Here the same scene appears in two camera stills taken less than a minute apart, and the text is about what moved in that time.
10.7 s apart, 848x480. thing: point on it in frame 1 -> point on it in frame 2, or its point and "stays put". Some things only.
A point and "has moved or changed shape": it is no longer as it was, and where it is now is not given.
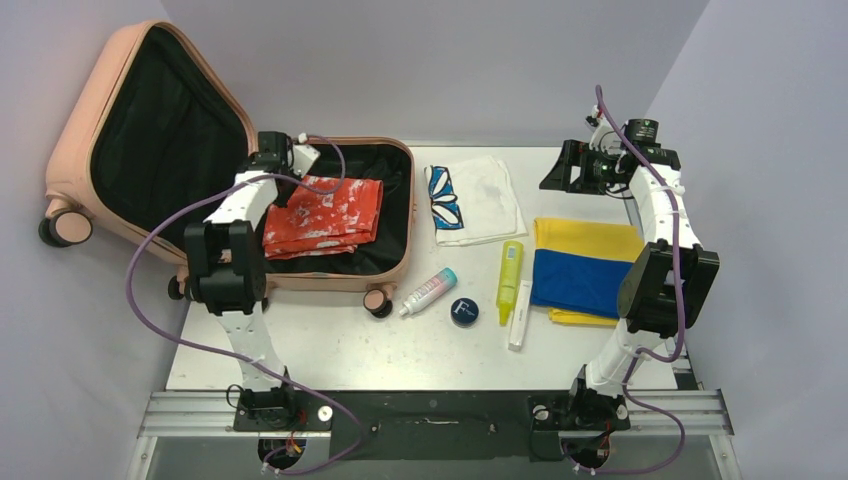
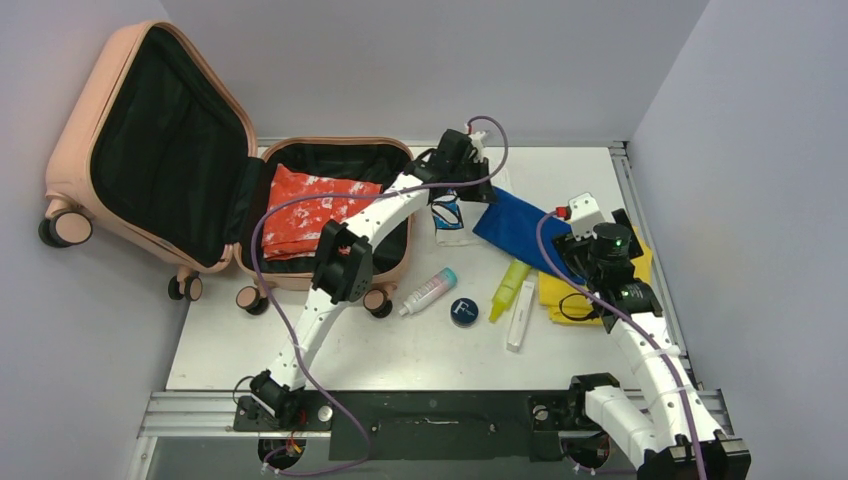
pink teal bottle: x=429 y=290 stays put
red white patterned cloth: x=315 y=223 stays put
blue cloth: x=578 y=283 -> x=510 y=223
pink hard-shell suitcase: x=154 y=135 stays put
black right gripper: x=576 y=154 -> x=572 y=252
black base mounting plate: x=369 y=425 stays put
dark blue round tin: x=464 y=312 stays put
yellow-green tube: x=509 y=277 has moved or changed shape
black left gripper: x=281 y=201 -> x=479 y=191
